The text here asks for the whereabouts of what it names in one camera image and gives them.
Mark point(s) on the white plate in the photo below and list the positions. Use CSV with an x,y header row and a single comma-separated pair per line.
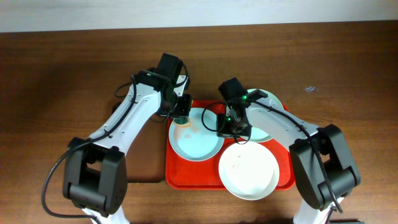
x,y
249,171

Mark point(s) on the brown tray with black rim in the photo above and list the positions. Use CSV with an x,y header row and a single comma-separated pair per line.
x,y
145,159

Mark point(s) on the light blue plate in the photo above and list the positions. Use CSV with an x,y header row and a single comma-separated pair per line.
x,y
194,142

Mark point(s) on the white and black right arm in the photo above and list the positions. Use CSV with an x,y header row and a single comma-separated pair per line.
x,y
323,165

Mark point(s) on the light green plate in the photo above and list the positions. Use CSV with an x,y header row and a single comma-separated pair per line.
x,y
257,134

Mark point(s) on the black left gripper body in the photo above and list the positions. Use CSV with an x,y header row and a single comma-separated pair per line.
x,y
182,109

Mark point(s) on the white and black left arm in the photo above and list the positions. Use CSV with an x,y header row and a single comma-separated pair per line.
x,y
95,177

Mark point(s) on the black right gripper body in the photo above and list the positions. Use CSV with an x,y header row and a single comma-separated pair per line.
x,y
228,130

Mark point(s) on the red plastic tray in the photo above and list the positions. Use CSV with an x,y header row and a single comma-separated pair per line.
x,y
188,175

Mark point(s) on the green and yellow sponge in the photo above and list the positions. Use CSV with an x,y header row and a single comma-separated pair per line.
x,y
182,122

